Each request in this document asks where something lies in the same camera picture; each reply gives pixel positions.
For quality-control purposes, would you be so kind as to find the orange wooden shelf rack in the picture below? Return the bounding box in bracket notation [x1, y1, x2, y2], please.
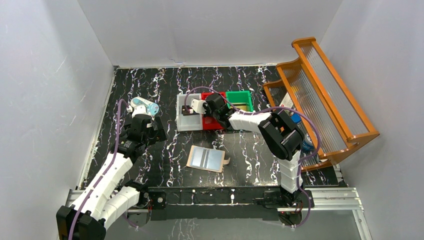
[263, 37, 380, 172]

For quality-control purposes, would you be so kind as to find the aluminium frame rail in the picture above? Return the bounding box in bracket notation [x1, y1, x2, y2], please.
[56, 181, 371, 240]

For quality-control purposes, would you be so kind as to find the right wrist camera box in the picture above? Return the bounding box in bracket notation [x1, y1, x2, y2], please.
[189, 99, 206, 115]

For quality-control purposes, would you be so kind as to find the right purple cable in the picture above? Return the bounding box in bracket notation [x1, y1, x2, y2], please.
[184, 86, 323, 228]

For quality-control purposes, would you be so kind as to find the black card in white bin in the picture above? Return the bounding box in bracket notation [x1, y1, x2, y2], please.
[181, 105, 196, 116]

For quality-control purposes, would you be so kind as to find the red plastic bin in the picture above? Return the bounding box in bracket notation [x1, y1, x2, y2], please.
[201, 92, 226, 131]

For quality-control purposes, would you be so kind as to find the blue tape roll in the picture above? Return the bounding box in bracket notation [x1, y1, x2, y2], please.
[301, 133, 315, 153]

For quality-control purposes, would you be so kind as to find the white plastic bin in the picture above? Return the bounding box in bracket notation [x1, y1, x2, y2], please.
[175, 93, 203, 132]

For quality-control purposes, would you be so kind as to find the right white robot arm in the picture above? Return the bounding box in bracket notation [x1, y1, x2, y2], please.
[199, 93, 304, 207]

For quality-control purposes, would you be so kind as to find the white red small box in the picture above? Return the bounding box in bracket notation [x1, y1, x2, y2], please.
[279, 92, 294, 109]

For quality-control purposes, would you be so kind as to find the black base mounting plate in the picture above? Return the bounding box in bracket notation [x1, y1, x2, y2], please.
[127, 186, 315, 222]

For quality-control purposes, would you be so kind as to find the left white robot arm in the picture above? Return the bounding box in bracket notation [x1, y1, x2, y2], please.
[56, 114, 167, 240]

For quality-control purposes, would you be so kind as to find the green plastic bin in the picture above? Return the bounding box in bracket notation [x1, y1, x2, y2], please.
[225, 90, 254, 112]

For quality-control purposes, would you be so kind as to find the gold card in green bin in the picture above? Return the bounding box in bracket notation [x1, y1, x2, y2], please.
[234, 103, 249, 112]

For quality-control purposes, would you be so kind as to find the blue small object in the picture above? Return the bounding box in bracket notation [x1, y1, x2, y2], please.
[290, 113, 302, 124]

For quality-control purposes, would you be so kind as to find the oval white blue package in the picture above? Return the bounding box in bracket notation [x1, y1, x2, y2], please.
[130, 97, 160, 117]

